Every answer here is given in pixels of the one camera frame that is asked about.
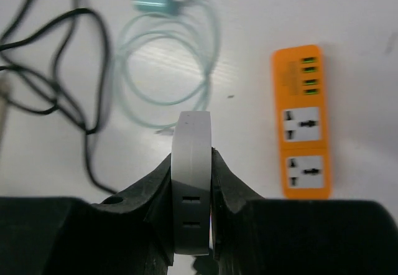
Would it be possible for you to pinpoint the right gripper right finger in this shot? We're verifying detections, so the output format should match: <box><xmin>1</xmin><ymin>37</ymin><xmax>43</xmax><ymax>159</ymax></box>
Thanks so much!
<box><xmin>211</xmin><ymin>151</ymin><xmax>397</xmax><ymax>274</ymax></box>

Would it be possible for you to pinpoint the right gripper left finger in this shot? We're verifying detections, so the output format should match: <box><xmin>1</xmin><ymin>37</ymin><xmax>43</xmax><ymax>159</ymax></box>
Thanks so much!
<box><xmin>1</xmin><ymin>158</ymin><xmax>174</xmax><ymax>274</ymax></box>

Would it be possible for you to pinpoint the white dual usb charger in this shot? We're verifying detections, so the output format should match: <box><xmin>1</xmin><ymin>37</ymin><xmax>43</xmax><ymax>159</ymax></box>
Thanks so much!
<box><xmin>170</xmin><ymin>111</ymin><xmax>211</xmax><ymax>256</ymax></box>

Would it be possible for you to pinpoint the orange power strip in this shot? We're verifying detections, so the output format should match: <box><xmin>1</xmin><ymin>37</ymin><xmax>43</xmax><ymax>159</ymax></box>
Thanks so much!
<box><xmin>271</xmin><ymin>45</ymin><xmax>332</xmax><ymax>200</ymax></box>

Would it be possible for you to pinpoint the beige red power strip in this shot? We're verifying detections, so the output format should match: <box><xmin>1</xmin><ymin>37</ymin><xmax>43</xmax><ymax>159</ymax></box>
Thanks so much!
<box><xmin>0</xmin><ymin>76</ymin><xmax>11</xmax><ymax>139</ymax></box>

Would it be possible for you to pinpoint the light teal usb cable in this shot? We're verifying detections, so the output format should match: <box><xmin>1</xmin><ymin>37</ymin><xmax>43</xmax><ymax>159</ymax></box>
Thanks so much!
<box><xmin>113</xmin><ymin>0</ymin><xmax>223</xmax><ymax>136</ymax></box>

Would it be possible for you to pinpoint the black power cable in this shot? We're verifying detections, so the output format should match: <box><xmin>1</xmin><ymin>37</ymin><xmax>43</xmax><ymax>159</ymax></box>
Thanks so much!
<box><xmin>0</xmin><ymin>0</ymin><xmax>119</xmax><ymax>196</ymax></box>

